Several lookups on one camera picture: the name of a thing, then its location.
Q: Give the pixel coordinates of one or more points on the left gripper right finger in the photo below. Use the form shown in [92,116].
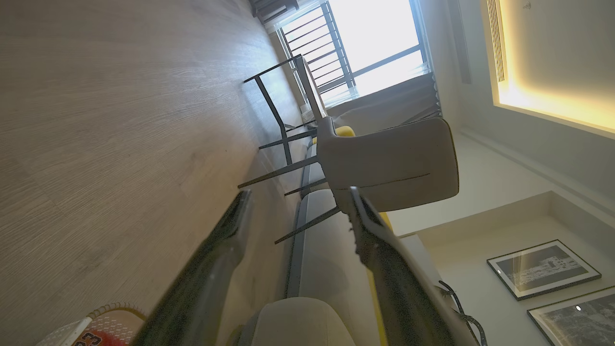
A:
[399,293]

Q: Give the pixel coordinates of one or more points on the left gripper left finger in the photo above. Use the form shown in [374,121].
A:
[202,288]

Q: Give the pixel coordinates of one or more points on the white plastic laundry basket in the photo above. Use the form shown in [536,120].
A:
[115,315]

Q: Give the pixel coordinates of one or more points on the grey fabric sofa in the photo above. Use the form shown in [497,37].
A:
[322,250]

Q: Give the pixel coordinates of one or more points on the red garment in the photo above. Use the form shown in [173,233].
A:
[103,338]

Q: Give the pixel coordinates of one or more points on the black framed monochrome picture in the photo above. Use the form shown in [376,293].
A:
[543,269]
[581,322]

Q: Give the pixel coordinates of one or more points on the yellow sofa cushion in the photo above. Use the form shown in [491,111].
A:
[346,130]

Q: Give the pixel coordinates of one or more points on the beige curtain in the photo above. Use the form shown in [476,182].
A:
[389,103]

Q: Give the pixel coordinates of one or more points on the grey balcony railing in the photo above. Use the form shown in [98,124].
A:
[319,48]

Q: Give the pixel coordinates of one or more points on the large bright window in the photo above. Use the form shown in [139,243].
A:
[379,33]

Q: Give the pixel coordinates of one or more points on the slatted ceiling air vent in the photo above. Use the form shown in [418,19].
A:
[496,38]

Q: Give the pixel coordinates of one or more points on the dark slatted cabinet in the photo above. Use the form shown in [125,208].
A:
[271,8]

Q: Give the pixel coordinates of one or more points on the table with black metal frame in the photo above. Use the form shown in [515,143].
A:
[310,86]

